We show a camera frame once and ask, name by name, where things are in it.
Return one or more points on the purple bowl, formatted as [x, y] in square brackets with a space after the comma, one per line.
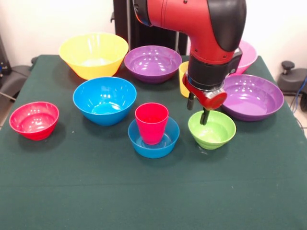
[153, 62]
[254, 98]

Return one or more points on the small red bowl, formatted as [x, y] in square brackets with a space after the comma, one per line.
[34, 122]

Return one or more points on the red cup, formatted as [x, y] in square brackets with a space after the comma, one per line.
[151, 124]

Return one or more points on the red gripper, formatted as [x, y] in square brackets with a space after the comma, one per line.
[208, 99]

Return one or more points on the black levelling knob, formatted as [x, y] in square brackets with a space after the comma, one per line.
[34, 61]
[287, 65]

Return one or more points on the yellow cup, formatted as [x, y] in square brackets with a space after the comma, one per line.
[183, 76]

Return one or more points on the dark green tablecloth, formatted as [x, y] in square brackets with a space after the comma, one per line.
[153, 191]

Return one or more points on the black equipment box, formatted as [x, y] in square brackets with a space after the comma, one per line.
[4, 57]

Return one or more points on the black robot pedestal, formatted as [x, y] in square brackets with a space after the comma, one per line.
[122, 24]

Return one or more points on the translucent teal bowl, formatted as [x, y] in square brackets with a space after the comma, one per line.
[153, 151]

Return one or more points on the blue bowl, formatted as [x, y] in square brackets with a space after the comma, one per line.
[104, 100]

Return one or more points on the large yellow bowl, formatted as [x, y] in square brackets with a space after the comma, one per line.
[93, 60]

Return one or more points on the small green bowl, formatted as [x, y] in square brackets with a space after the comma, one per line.
[216, 134]

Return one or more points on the large pink bowl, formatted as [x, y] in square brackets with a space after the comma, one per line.
[248, 57]

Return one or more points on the grey pedestal leg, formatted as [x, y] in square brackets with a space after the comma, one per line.
[14, 79]
[292, 81]

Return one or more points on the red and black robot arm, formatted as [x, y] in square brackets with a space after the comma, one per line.
[204, 28]

